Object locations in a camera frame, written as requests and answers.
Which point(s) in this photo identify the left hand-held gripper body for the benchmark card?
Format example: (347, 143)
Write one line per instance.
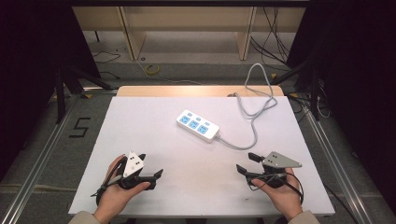
(133, 165)

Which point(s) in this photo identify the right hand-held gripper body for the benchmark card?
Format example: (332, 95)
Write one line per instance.
(279, 162)

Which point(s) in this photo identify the person's left hand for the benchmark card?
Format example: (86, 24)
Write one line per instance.
(116, 194)

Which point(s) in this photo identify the person's right hand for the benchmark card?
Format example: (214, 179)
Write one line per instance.
(284, 196)

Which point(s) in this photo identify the white power strip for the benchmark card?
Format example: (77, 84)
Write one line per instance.
(197, 126)

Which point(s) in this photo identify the black metal stand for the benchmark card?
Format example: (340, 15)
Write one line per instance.
(313, 84)
(67, 82)

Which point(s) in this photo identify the yellow tape roll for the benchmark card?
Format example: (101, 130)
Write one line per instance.
(152, 69)

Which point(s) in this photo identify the dark curtain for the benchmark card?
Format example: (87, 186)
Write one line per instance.
(361, 93)
(28, 77)

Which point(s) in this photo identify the aluminium floor rail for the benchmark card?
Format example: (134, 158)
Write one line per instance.
(43, 155)
(334, 165)

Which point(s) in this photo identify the light wooden bench frame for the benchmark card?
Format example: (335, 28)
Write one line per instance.
(190, 21)

